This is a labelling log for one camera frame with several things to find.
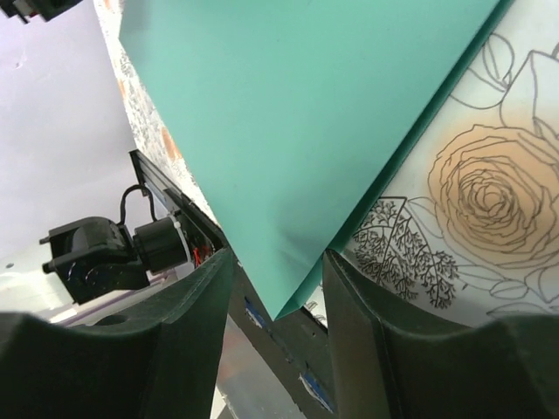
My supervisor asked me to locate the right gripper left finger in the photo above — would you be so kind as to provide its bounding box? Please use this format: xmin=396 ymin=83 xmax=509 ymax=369
xmin=1 ymin=249 xmax=234 ymax=418

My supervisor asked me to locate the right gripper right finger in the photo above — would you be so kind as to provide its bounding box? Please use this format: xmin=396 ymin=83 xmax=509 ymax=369
xmin=322 ymin=251 xmax=558 ymax=418

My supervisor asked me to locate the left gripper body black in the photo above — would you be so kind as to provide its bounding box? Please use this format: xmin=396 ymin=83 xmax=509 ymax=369
xmin=0 ymin=0 xmax=74 ymax=24

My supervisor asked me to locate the teal plastic folder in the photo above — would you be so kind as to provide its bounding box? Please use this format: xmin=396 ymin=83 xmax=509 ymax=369
xmin=120 ymin=1 xmax=509 ymax=319

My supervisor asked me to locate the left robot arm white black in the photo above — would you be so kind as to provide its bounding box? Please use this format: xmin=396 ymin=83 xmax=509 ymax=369
xmin=1 ymin=1 xmax=192 ymax=313

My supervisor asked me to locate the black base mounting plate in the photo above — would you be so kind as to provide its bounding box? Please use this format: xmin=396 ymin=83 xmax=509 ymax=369
xmin=183 ymin=191 xmax=342 ymax=416

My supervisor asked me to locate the floral patterned table mat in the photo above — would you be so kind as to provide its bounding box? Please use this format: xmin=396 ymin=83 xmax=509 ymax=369
xmin=93 ymin=0 xmax=559 ymax=324

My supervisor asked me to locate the aluminium frame rail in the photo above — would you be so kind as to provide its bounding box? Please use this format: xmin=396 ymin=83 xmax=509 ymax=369
xmin=129 ymin=150 xmax=193 ymax=212

